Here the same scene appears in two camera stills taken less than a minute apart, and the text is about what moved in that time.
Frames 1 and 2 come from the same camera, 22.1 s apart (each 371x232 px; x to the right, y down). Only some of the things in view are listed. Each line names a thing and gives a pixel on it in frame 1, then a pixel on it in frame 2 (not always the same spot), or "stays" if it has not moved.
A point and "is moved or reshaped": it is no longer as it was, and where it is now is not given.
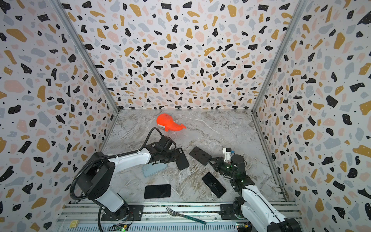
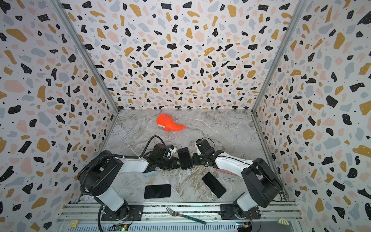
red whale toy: (166, 121) stays
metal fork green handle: (174, 213) stays
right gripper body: (218, 162) -> (198, 158)
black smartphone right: (214, 184) stays
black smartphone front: (157, 191) stays
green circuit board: (120, 227) stays
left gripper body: (165, 153) -> (166, 164)
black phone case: (200, 155) is moved or reshaped
